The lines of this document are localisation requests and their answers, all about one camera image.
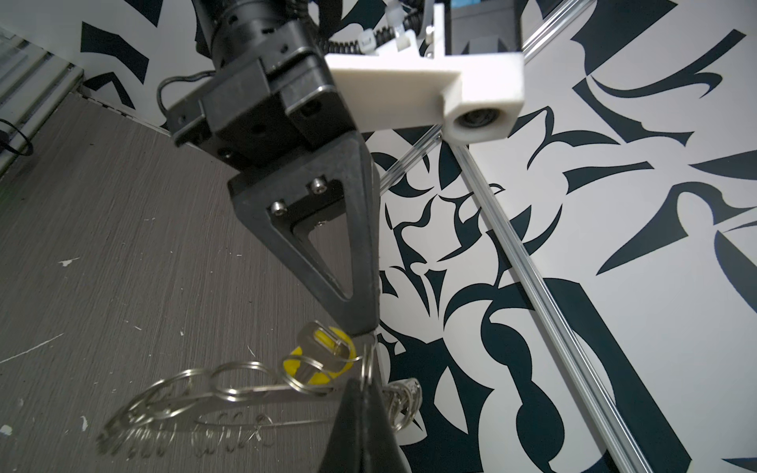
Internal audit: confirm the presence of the yellow key tag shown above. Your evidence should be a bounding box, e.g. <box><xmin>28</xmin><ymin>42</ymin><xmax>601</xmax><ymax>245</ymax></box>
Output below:
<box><xmin>281</xmin><ymin>321</ymin><xmax>358</xmax><ymax>393</ymax></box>

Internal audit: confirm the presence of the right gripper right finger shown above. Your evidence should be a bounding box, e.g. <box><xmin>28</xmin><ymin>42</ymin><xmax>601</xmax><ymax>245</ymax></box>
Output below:
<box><xmin>362</xmin><ymin>384</ymin><xmax>408</xmax><ymax>473</ymax></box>

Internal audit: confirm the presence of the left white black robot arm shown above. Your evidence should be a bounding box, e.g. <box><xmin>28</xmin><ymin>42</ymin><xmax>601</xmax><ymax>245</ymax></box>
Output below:
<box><xmin>164</xmin><ymin>1</ymin><xmax>380</xmax><ymax>336</ymax></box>

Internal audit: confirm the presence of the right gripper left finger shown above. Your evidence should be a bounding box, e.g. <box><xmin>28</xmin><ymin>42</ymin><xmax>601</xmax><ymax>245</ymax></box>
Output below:
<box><xmin>319</xmin><ymin>380</ymin><xmax>363</xmax><ymax>473</ymax></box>

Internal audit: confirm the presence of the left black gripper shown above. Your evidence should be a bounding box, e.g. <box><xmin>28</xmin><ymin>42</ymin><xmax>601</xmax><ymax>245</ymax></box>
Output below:
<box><xmin>167</xmin><ymin>20</ymin><xmax>380</xmax><ymax>336</ymax></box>

